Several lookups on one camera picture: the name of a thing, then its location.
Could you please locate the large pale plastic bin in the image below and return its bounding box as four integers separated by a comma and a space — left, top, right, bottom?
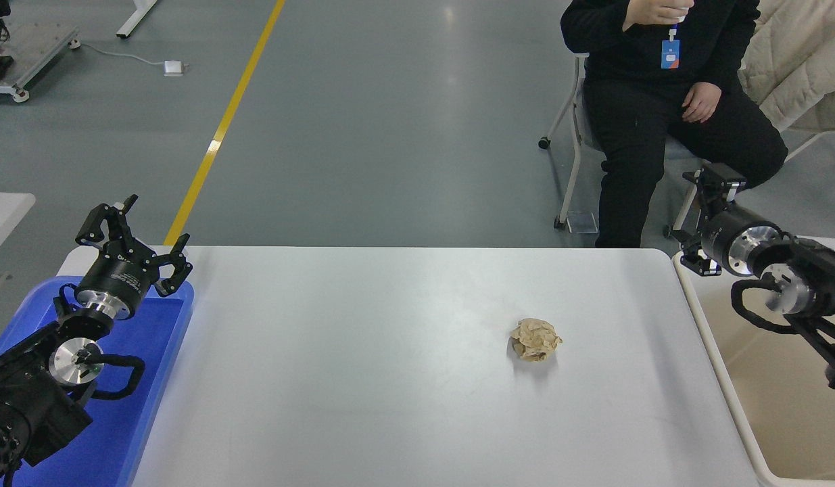
673, 249, 835, 487

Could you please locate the blue plastic tray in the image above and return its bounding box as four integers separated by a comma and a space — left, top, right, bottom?
0, 276, 196, 487

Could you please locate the white chair frame with castors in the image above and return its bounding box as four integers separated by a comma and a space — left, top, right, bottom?
786, 132, 835, 171

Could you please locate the white floor cable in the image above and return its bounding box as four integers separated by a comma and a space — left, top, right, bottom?
72, 41, 168, 68

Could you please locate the blue-badge person's right hand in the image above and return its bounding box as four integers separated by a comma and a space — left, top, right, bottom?
623, 0, 695, 31

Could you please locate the grey chair with white frame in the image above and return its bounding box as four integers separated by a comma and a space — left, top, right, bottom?
539, 53, 702, 234

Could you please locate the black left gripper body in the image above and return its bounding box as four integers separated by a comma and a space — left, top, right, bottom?
76, 245, 162, 309

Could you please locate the grey wheeled platform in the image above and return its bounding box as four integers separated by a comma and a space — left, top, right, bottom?
0, 24, 82, 103

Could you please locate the large cream padded jacket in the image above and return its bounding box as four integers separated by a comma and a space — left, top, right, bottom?
738, 0, 835, 133

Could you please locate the blue badge on lanyard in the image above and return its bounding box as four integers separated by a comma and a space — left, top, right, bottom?
661, 24, 682, 70

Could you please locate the white desk leg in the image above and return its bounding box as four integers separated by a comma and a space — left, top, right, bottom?
117, 0, 161, 39

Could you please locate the person with blue badge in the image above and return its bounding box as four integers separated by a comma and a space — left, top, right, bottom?
559, 0, 790, 249

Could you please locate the small white side table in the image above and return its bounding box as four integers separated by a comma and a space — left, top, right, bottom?
0, 191, 38, 266

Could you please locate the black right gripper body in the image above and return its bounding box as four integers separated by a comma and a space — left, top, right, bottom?
698, 203, 763, 271

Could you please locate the tan paper ball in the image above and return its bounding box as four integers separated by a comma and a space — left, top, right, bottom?
510, 318, 564, 363

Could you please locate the blue-badge person's left hand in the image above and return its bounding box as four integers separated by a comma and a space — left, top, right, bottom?
681, 83, 722, 124

